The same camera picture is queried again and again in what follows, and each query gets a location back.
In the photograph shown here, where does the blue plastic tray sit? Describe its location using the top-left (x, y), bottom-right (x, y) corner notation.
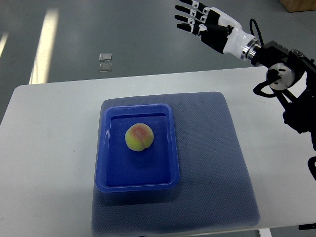
top-left (95, 104), bottom-right (180, 193)

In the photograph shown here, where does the blue grey mat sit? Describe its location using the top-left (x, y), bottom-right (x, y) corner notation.
top-left (91, 92), bottom-right (260, 237)

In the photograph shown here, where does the upper metal floor plate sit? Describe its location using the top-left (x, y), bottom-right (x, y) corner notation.
top-left (99, 53), bottom-right (112, 62)

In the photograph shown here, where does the metal floor plate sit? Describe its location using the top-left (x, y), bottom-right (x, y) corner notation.
top-left (99, 62), bottom-right (112, 72)
top-left (99, 53), bottom-right (112, 62)

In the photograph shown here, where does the lower metal floor plate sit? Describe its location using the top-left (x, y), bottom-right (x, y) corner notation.
top-left (99, 62), bottom-right (112, 72)

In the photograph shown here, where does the yellow red peach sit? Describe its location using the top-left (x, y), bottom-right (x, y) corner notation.
top-left (125, 123), bottom-right (154, 152)

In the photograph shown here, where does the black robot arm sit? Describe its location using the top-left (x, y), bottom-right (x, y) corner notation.
top-left (249, 18), bottom-right (316, 145)

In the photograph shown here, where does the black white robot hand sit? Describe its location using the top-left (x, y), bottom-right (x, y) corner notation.
top-left (175, 0), bottom-right (261, 61)

